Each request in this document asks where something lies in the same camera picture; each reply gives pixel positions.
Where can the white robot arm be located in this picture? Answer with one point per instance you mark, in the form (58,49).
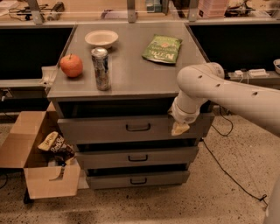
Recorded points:
(206,82)

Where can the grey bottom drawer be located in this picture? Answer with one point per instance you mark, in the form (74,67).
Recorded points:
(140,179)

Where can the red apple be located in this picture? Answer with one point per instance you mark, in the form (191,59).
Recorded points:
(71,65)

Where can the pink stacked bins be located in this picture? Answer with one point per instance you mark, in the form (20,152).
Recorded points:
(212,8)

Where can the cardboard box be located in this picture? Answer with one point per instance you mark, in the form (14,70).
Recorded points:
(20,149)

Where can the silver drink can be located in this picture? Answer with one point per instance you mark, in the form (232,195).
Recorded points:
(100,58)

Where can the grey top drawer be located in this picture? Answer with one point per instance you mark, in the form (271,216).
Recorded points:
(119,129)

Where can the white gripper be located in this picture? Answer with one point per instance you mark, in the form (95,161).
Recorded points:
(184,115)

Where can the green chip bag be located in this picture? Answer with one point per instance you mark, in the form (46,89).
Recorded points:
(162,49)

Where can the white power strip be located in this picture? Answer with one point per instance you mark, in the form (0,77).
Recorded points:
(254,73)

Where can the grey middle drawer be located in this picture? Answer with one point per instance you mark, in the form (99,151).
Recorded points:
(133,158)

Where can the white bowl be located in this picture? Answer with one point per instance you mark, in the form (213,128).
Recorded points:
(101,38)

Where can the grey drawer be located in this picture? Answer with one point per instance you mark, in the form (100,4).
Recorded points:
(133,158)
(119,129)
(140,179)

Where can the brown snack bag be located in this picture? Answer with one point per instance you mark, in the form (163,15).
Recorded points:
(56,143)

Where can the grey drawer cabinet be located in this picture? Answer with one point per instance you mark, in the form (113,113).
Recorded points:
(132,76)

